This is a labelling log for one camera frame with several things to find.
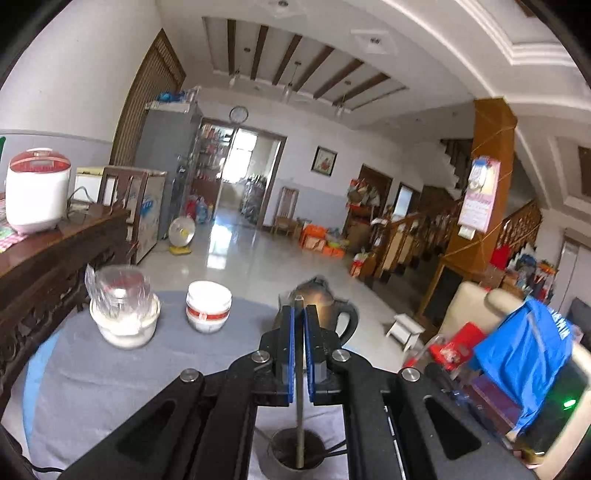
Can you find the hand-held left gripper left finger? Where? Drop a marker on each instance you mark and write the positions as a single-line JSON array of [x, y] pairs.
[[288, 355]]

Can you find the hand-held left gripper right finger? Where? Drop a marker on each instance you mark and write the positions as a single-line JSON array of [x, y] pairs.
[[310, 360]]

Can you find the grey metal chopstick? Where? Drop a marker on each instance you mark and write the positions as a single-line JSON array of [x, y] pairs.
[[300, 415]]

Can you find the dark grey utensil holder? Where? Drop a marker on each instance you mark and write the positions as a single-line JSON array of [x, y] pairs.
[[286, 454]]

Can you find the brass electric kettle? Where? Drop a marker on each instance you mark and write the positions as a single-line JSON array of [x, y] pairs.
[[323, 295]]

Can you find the blue cloth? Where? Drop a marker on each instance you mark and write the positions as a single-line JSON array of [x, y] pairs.
[[521, 360]]

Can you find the white bowl red rim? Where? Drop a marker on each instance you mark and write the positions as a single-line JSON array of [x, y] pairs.
[[207, 314]]

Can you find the plain white bowl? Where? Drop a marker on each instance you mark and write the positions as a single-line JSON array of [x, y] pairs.
[[208, 293]]

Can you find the white step stool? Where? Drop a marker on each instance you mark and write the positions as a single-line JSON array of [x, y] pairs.
[[406, 327]]

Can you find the orange cardboard boxes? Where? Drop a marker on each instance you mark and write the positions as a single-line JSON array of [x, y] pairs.
[[318, 237]]

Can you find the red plastic stool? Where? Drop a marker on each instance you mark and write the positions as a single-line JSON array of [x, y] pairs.
[[459, 344]]

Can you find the cream sofa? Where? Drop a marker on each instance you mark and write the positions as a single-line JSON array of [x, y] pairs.
[[475, 300]]

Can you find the light wooden chair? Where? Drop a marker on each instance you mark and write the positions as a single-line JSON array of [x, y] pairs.
[[287, 207]]

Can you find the round floor heater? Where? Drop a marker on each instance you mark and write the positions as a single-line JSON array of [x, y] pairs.
[[181, 233]]

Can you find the wooden stair railing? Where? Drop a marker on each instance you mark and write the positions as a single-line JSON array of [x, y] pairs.
[[415, 235]]

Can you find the grey tablecloth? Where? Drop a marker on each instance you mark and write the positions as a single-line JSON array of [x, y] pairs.
[[115, 383]]

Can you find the clear plastic bag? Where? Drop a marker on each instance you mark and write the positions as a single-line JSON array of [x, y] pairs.
[[120, 286]]

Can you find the white chest freezer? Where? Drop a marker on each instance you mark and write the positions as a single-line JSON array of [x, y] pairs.
[[150, 217]]

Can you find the glass shelf with goods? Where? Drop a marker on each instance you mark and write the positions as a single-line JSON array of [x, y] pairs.
[[210, 157]]

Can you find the dark wooden chair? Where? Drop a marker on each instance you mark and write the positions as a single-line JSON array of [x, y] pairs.
[[131, 184]]

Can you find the grey refrigerator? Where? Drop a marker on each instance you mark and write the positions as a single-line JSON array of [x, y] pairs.
[[161, 147]]

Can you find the pendant ceiling lamp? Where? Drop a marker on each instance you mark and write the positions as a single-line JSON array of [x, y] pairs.
[[340, 108], [287, 94], [234, 79]]

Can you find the light blue table cover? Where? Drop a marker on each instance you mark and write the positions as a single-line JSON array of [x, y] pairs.
[[32, 374]]

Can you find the carved dark wooden sideboard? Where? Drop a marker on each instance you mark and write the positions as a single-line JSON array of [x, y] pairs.
[[41, 277]]

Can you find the blue plastic bag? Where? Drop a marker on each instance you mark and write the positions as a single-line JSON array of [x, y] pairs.
[[168, 97]]

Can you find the white and red rice cooker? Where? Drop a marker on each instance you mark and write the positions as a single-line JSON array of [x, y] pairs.
[[37, 194]]

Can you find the pink checked cloth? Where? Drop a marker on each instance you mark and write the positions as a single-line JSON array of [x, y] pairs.
[[9, 237]]

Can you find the framed wall picture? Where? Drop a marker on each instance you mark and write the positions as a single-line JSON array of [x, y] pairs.
[[324, 161]]

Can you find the pink wall calendar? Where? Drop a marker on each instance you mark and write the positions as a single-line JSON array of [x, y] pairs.
[[480, 198]]

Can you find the round wall clock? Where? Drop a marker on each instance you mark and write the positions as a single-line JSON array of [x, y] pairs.
[[239, 114]]

